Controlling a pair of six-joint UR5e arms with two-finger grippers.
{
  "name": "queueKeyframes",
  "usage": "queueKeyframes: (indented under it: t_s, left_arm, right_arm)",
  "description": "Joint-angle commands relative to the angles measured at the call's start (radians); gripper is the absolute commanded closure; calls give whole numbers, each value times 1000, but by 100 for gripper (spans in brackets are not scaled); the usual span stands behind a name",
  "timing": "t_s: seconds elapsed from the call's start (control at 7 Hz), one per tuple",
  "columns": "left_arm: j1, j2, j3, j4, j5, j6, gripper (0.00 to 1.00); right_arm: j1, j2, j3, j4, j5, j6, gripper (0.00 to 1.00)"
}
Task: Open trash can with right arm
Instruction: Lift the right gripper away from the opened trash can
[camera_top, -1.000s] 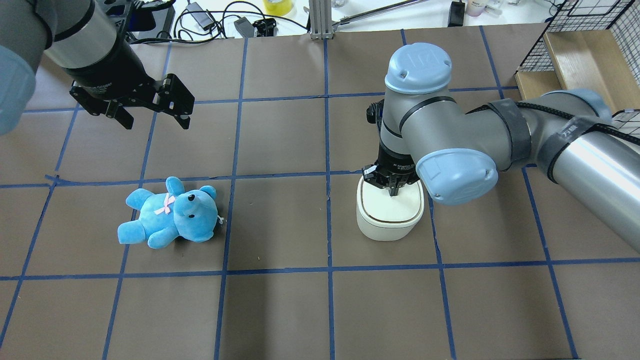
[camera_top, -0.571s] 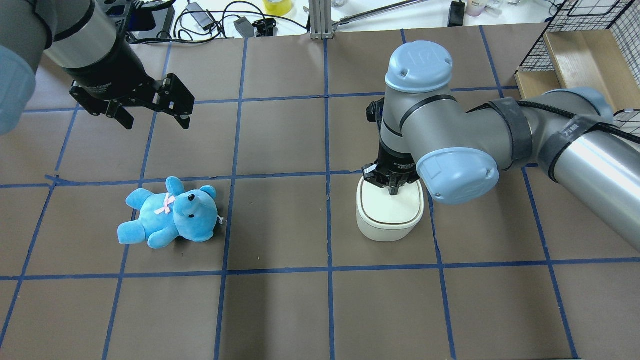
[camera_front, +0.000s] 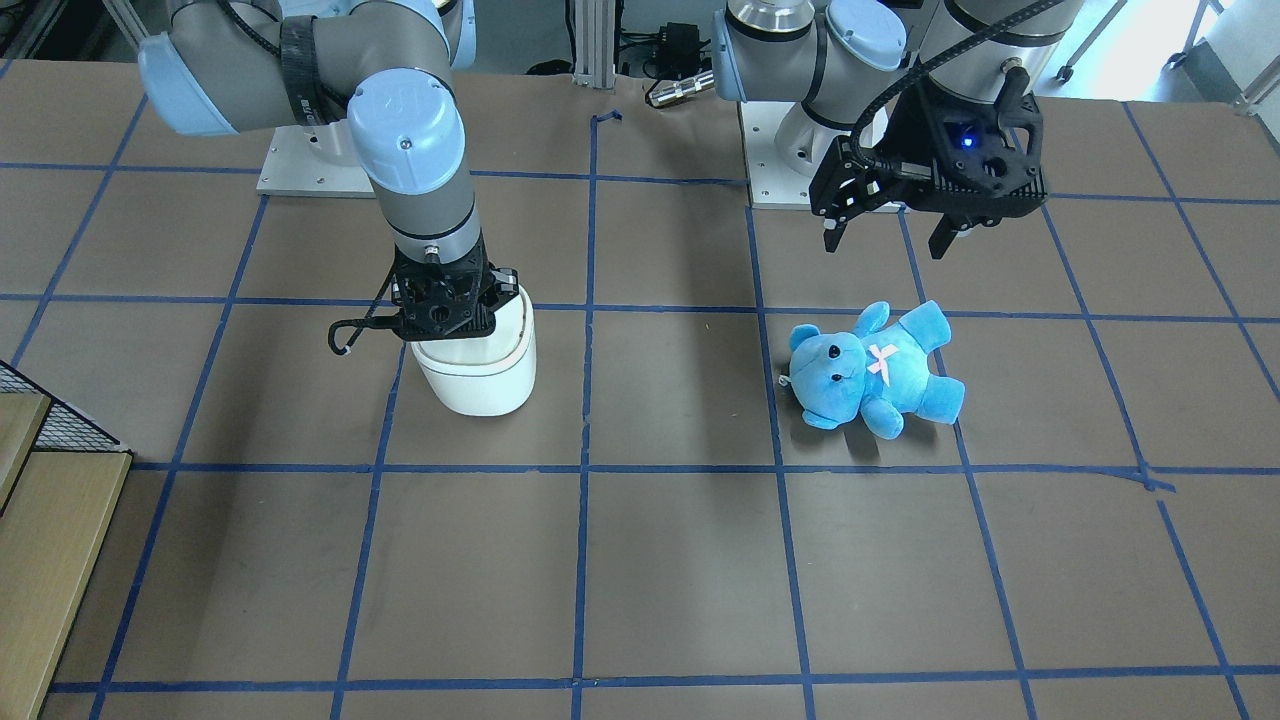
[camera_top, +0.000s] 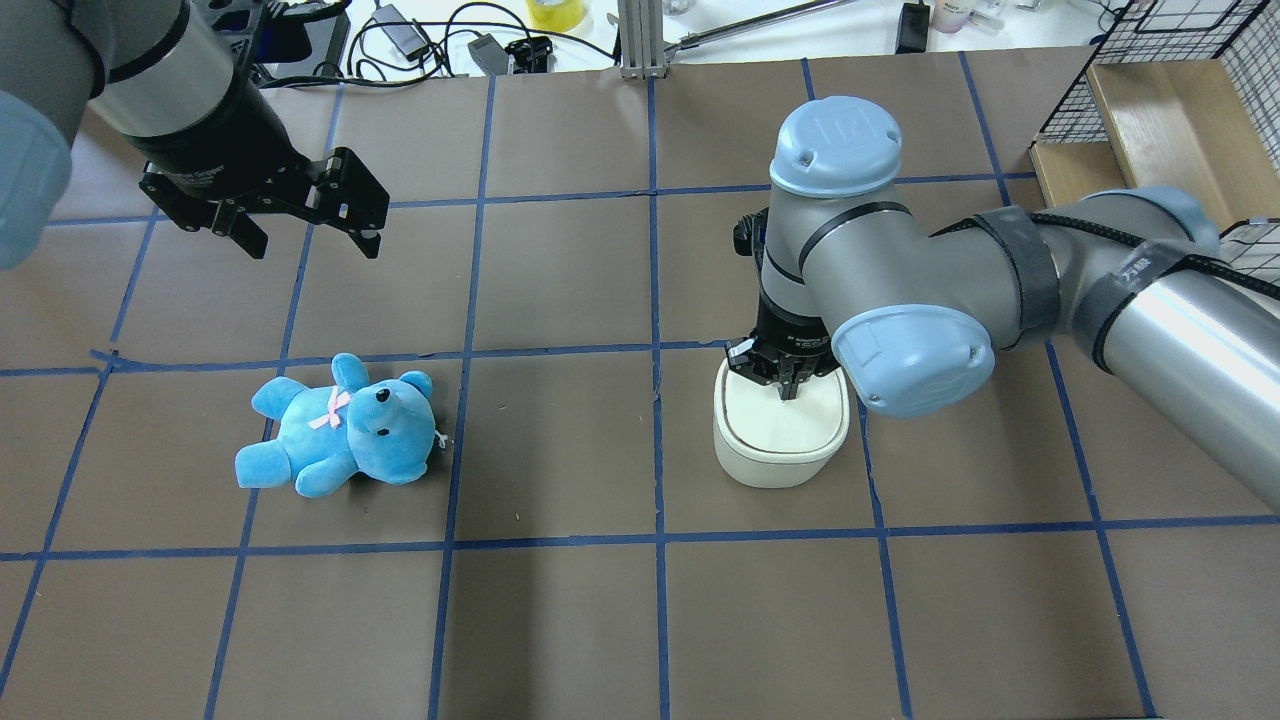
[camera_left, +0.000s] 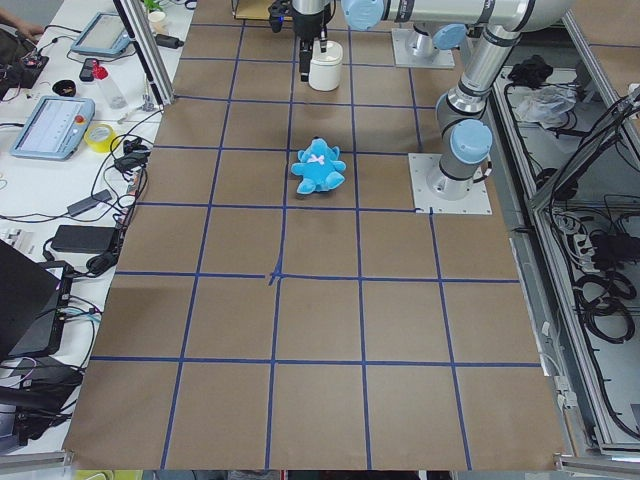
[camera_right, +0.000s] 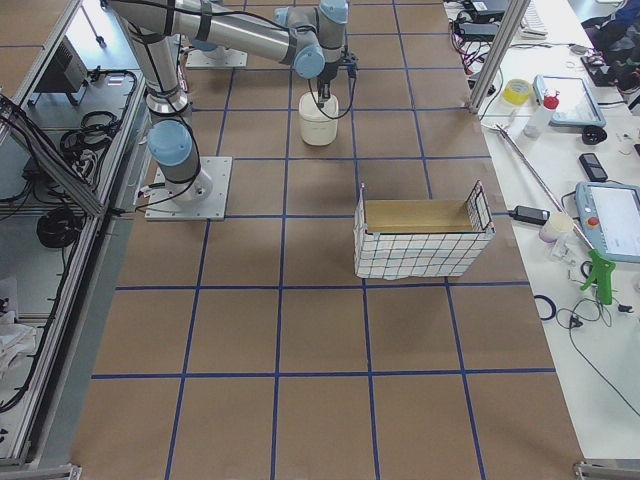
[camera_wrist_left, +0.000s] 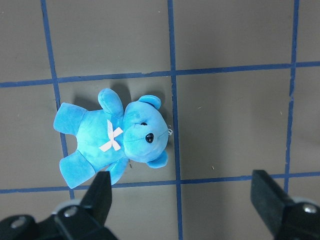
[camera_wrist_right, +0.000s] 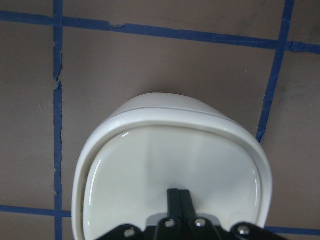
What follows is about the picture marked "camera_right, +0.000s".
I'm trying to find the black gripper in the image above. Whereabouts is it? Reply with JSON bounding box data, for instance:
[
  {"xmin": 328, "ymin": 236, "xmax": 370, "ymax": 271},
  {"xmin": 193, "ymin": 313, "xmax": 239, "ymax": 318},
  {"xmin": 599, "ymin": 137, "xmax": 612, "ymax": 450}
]
[{"xmin": 316, "ymin": 62, "xmax": 339, "ymax": 109}]

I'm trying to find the white trash can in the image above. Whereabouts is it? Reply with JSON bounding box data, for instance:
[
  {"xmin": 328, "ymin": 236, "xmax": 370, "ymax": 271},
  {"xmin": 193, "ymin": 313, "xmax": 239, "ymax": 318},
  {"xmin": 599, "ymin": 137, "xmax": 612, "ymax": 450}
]
[{"xmin": 298, "ymin": 92, "xmax": 339, "ymax": 146}]

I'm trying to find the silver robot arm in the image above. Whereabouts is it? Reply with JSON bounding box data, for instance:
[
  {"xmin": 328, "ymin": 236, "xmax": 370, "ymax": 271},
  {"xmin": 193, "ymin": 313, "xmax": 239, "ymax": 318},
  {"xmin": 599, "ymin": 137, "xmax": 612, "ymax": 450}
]
[
  {"xmin": 109, "ymin": 1, "xmax": 356, "ymax": 117},
  {"xmin": 126, "ymin": 23, "xmax": 201, "ymax": 202}
]

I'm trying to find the yellow tape roll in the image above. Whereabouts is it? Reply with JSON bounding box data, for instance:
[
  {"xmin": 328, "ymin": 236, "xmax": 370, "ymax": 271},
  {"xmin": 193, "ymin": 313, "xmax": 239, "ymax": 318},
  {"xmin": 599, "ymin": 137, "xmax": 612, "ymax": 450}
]
[{"xmin": 502, "ymin": 78, "xmax": 532, "ymax": 105}]

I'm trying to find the clear bottle red cap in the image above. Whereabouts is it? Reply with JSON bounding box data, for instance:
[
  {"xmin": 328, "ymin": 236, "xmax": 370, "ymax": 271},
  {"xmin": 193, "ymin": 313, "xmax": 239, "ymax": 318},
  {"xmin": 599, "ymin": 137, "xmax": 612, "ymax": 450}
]
[{"xmin": 523, "ymin": 90, "xmax": 559, "ymax": 139}]

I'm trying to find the blue teach pendant far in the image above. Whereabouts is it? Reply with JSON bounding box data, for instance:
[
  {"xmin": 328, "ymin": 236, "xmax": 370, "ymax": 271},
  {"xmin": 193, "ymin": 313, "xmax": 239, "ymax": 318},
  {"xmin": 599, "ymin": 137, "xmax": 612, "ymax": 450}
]
[{"xmin": 533, "ymin": 75, "xmax": 606, "ymax": 127}]

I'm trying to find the blue teach pendant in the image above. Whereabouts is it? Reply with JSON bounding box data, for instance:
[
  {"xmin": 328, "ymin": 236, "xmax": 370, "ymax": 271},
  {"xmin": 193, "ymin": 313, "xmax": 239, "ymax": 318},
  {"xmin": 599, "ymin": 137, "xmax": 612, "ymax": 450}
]
[
  {"xmin": 533, "ymin": 75, "xmax": 606, "ymax": 127},
  {"xmin": 575, "ymin": 182, "xmax": 639, "ymax": 263}
]

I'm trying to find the paper cup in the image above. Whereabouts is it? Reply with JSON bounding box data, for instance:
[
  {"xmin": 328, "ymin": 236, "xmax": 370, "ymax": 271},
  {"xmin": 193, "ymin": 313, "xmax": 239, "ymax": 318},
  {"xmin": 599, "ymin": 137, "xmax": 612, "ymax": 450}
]
[{"xmin": 538, "ymin": 211, "xmax": 574, "ymax": 243}]

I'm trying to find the black round object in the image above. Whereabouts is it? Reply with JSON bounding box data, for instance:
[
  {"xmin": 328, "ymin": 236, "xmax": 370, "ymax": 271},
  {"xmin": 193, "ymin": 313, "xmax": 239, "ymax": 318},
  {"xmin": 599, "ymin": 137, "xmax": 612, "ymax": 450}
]
[{"xmin": 581, "ymin": 125, "xmax": 608, "ymax": 146}]

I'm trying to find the blue teach pendant near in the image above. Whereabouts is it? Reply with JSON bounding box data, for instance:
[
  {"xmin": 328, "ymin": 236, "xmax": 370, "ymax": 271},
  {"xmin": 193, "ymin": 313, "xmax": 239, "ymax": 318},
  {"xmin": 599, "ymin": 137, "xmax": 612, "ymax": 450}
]
[{"xmin": 575, "ymin": 182, "xmax": 639, "ymax": 263}]

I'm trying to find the green reach grabber tool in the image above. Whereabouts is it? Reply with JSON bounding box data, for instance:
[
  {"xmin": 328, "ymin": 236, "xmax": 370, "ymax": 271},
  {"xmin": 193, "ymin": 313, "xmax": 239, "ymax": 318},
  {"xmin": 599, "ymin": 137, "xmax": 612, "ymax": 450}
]
[{"xmin": 580, "ymin": 249, "xmax": 616, "ymax": 305}]

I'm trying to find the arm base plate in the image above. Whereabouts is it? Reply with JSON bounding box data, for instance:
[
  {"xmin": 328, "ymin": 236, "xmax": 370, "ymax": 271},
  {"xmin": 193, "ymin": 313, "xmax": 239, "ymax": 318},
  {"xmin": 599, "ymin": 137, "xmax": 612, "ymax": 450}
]
[
  {"xmin": 144, "ymin": 156, "xmax": 233, "ymax": 221},
  {"xmin": 186, "ymin": 47, "xmax": 248, "ymax": 70}
]

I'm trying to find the wire basket with wood box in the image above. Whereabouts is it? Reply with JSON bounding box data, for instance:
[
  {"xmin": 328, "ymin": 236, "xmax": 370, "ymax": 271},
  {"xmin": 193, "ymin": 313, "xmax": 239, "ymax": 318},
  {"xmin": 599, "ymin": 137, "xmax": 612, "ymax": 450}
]
[{"xmin": 353, "ymin": 182, "xmax": 495, "ymax": 280}]

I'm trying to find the aluminium frame post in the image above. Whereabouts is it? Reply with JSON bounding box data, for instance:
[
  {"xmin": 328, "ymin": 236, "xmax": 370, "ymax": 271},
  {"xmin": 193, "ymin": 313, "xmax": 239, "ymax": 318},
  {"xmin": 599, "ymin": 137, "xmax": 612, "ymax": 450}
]
[{"xmin": 468, "ymin": 0, "xmax": 530, "ymax": 113}]

